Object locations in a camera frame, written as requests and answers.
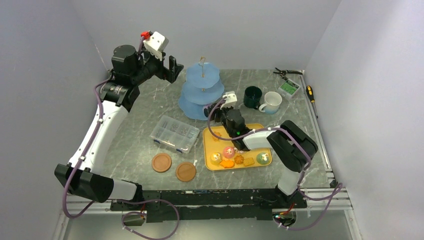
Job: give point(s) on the green cupcake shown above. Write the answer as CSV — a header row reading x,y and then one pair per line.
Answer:
x,y
263,158

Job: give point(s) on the blue three-tier cake stand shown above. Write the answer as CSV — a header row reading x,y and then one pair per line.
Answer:
x,y
202,87

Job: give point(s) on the clear plastic screw box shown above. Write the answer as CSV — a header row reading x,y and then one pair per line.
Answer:
x,y
175,134

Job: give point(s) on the brown round coaster left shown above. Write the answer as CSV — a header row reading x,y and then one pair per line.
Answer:
x,y
161,162

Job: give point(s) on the dark green mug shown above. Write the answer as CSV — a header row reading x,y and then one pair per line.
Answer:
x,y
252,97

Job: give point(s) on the green label plastic box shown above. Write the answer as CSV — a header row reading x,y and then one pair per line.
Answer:
x,y
288,88

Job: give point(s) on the square yellow cracker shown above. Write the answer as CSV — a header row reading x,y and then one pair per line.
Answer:
x,y
248,162

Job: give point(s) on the yellow serving tray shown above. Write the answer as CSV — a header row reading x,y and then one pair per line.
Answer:
x,y
210,146

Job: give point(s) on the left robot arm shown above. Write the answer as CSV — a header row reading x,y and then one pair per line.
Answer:
x,y
82,175

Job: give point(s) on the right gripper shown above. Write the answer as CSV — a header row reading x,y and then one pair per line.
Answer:
x,y
216,110

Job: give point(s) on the aluminium rail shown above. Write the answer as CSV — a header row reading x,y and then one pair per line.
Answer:
x,y
316,199

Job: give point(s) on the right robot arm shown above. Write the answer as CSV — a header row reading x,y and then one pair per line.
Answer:
x,y
292,145

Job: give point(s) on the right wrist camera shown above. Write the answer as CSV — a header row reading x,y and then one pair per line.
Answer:
x,y
230,100

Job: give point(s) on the yellow cupcake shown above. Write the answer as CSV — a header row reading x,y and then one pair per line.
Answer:
x,y
215,158

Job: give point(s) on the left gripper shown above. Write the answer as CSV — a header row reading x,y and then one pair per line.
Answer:
x,y
169,74

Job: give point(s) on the brown round coaster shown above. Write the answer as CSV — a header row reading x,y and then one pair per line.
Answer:
x,y
185,171
161,162

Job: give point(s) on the yellow black screwdriver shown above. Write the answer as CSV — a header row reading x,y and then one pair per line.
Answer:
x,y
310,95

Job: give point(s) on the brown round coaster right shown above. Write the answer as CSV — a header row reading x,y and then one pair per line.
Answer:
x,y
185,171

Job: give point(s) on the flower shaped orange cookie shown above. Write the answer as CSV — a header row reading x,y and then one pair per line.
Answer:
x,y
216,136

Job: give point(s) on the black pliers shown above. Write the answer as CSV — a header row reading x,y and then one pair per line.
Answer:
x,y
285,72

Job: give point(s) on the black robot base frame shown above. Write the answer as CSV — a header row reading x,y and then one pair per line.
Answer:
x,y
169,205

